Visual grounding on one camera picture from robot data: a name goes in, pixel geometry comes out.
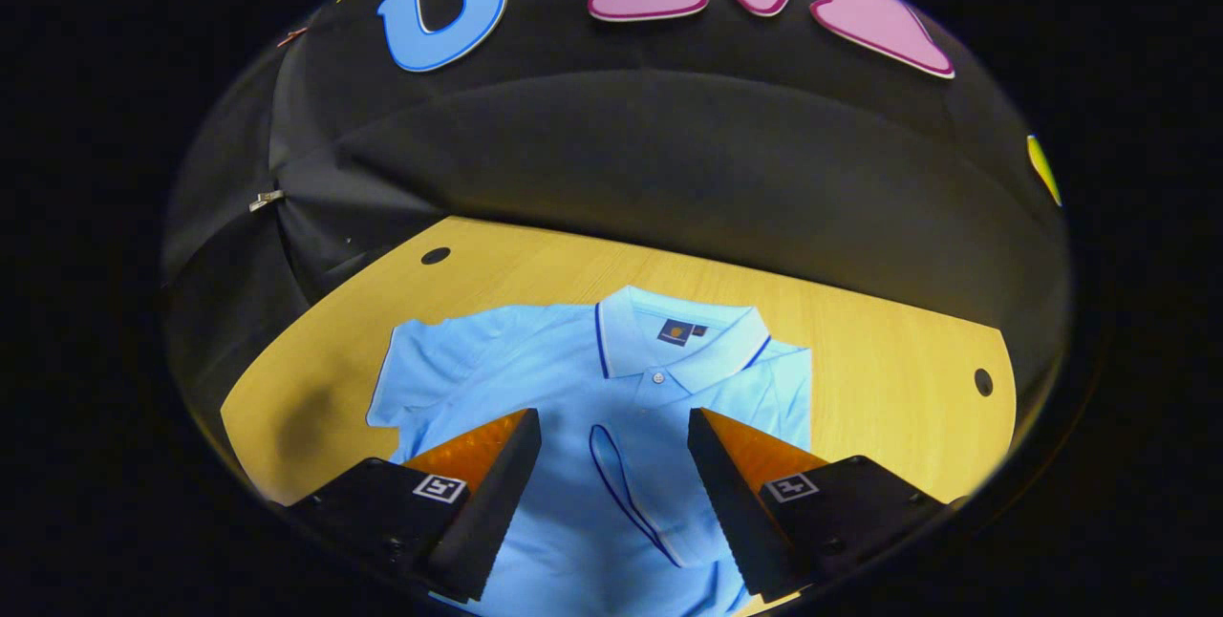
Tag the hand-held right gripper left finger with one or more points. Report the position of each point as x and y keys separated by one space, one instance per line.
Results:
x=487 y=512

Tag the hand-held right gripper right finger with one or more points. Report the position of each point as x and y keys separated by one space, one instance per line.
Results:
x=736 y=512

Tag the light blue T-shirt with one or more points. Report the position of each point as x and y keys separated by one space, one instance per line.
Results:
x=573 y=378

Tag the black backdrop cloth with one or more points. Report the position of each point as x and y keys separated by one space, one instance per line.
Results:
x=669 y=139

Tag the red clip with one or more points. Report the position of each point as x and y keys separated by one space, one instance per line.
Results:
x=291 y=36

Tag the silver clip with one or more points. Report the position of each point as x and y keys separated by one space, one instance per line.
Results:
x=266 y=201

